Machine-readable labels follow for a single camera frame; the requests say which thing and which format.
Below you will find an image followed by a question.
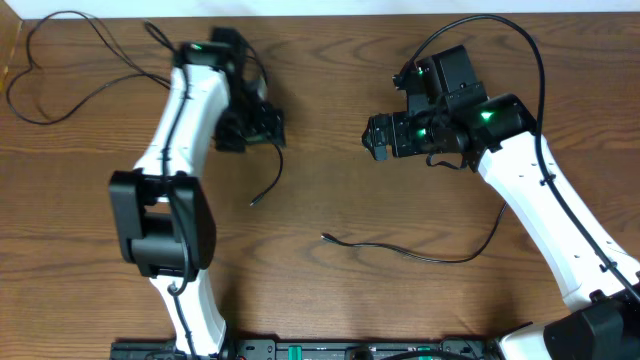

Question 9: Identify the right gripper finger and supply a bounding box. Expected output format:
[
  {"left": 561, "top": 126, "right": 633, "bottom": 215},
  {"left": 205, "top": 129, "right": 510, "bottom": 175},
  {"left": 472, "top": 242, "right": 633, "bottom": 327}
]
[
  {"left": 362, "top": 114, "right": 393, "bottom": 143},
  {"left": 362, "top": 140, "right": 388, "bottom": 161}
]

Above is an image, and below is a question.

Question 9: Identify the black usb cable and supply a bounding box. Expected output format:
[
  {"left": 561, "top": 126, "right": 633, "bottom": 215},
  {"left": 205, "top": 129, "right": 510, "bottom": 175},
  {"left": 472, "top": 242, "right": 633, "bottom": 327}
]
[{"left": 5, "top": 10, "right": 285, "bottom": 207}]

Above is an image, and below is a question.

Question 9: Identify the long black cable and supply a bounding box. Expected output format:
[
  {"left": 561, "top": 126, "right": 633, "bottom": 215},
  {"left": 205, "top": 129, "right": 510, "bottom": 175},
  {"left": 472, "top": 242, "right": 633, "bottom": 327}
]
[{"left": 319, "top": 202, "right": 509, "bottom": 265}]

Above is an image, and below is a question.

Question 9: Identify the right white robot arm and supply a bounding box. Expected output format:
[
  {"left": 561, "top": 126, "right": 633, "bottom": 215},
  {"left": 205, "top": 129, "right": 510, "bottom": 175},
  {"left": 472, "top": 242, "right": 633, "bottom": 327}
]
[{"left": 362, "top": 46, "right": 639, "bottom": 359}]

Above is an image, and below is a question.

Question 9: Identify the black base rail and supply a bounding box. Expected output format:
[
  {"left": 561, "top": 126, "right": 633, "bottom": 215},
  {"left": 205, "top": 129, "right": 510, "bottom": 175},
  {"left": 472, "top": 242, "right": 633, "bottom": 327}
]
[{"left": 109, "top": 337, "right": 500, "bottom": 360}]

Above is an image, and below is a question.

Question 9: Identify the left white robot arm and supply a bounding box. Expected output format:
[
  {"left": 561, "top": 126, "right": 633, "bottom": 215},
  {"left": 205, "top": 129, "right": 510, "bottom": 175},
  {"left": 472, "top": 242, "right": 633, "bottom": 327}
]
[{"left": 108, "top": 23, "right": 286, "bottom": 359}]

